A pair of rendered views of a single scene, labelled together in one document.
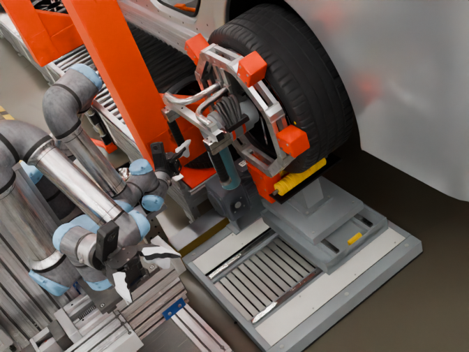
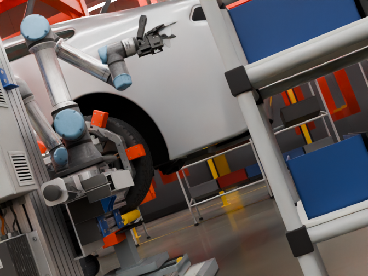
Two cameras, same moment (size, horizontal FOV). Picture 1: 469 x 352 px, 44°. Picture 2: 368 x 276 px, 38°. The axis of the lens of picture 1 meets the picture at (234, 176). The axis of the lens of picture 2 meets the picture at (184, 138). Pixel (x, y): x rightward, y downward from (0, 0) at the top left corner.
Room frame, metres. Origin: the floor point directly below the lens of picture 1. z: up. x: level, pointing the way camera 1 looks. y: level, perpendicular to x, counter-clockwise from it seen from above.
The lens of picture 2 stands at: (-0.16, 2.27, 0.62)
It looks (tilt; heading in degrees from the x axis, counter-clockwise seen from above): 4 degrees up; 301
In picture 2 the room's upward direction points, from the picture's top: 20 degrees counter-clockwise
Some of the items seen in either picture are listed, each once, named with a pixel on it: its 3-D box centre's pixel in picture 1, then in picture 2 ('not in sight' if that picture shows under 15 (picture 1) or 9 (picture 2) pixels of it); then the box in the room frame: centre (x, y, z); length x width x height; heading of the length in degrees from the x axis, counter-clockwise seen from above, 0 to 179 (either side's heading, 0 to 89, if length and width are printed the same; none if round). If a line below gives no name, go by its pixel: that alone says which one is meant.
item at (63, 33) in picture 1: (77, 15); not in sight; (4.23, 0.61, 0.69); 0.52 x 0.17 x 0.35; 110
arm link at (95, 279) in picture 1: (99, 263); (120, 75); (1.14, 0.40, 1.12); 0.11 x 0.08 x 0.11; 128
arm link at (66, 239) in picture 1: (77, 243); (112, 53); (1.13, 0.42, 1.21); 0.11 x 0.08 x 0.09; 38
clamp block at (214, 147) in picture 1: (217, 141); (95, 149); (1.73, 0.01, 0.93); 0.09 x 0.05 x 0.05; 110
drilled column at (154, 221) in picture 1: (147, 224); not in sight; (2.32, 0.51, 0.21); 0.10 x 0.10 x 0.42; 20
